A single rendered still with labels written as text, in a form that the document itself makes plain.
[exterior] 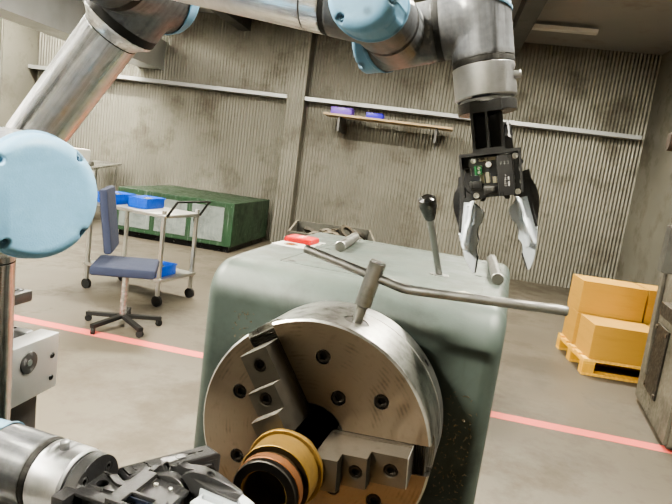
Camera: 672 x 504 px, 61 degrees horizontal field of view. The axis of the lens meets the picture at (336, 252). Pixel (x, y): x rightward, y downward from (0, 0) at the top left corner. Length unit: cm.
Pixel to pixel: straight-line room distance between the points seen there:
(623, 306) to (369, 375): 496
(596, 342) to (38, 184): 488
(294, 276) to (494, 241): 858
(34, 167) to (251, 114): 944
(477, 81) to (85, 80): 58
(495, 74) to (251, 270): 49
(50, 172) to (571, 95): 924
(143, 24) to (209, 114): 933
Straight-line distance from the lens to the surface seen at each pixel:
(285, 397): 72
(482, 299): 72
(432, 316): 87
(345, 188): 952
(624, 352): 529
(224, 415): 83
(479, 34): 73
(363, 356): 72
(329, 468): 70
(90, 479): 67
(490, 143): 72
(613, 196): 969
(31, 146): 58
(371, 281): 74
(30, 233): 59
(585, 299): 551
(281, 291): 92
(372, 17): 61
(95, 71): 97
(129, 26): 93
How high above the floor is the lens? 143
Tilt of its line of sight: 9 degrees down
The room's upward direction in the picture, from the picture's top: 8 degrees clockwise
